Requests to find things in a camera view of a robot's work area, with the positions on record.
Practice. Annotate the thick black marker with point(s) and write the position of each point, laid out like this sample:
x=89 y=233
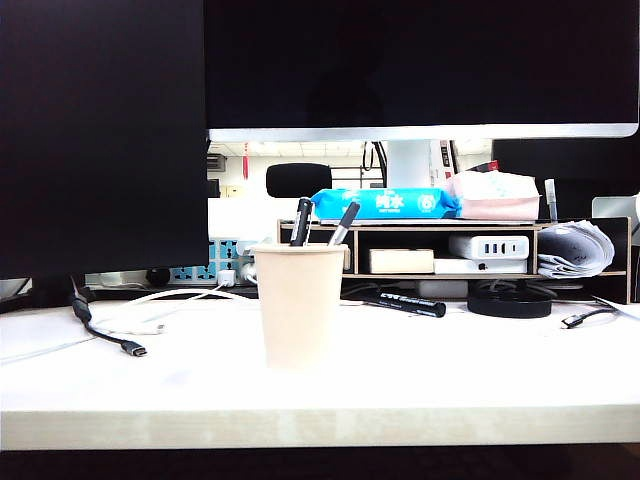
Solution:
x=410 y=303

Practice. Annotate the beige paper cup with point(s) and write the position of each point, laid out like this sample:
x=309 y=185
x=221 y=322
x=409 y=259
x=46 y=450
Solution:
x=299 y=305

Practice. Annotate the black pen with clip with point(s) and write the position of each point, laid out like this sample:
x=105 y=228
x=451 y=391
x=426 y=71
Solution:
x=301 y=220

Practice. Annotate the grey black pen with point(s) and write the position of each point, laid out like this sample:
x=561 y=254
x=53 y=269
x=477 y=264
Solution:
x=345 y=222

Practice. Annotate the wooden desk organizer shelf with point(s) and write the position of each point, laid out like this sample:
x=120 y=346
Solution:
x=355 y=250

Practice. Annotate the black chair headrest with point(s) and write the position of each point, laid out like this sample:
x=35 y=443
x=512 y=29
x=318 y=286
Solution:
x=298 y=180

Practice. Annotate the blue wet wipes pack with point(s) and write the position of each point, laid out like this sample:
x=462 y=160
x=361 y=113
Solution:
x=380 y=204

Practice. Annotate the cream rectangular box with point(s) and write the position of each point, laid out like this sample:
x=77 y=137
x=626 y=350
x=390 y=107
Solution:
x=400 y=261

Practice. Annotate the red hanging ornament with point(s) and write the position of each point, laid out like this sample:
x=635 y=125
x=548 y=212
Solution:
x=246 y=160

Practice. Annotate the silver monitor stand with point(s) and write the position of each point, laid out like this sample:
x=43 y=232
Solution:
x=409 y=162

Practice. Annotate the blue socket power strip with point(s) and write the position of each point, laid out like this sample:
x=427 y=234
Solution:
x=195 y=273

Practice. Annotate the white power adapter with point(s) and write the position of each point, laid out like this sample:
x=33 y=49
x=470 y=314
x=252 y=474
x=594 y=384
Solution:
x=442 y=287

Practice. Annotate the flat white box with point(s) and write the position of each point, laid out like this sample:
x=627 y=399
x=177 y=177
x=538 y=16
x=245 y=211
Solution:
x=465 y=266

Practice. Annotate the white multi-port charger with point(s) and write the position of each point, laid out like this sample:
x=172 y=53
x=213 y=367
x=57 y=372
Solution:
x=487 y=247

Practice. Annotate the pink tissue pack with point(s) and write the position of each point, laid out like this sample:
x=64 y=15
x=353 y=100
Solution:
x=495 y=197

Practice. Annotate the red packet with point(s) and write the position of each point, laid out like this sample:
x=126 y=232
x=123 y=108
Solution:
x=487 y=166

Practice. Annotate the black round stand base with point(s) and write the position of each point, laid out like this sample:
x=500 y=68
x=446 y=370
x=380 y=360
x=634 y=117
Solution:
x=510 y=305

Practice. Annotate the large silver-edged monitor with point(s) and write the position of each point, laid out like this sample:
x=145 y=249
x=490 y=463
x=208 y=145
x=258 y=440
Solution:
x=420 y=60

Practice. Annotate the clear capped pen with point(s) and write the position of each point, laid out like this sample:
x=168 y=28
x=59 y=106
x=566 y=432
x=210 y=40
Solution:
x=550 y=200

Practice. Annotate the black computer monitor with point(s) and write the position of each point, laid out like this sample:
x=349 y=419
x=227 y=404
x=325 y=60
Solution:
x=100 y=140

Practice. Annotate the rolled paper bundle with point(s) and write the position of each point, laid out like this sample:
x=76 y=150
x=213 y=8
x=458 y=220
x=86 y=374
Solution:
x=575 y=250

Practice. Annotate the dark background monitor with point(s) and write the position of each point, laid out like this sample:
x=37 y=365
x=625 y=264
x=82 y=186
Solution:
x=565 y=165

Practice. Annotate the white background device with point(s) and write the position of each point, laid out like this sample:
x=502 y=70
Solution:
x=615 y=210

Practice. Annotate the white paper sheet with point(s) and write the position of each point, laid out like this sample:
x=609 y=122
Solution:
x=622 y=310

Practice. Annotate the white wall plug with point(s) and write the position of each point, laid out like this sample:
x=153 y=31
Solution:
x=226 y=277

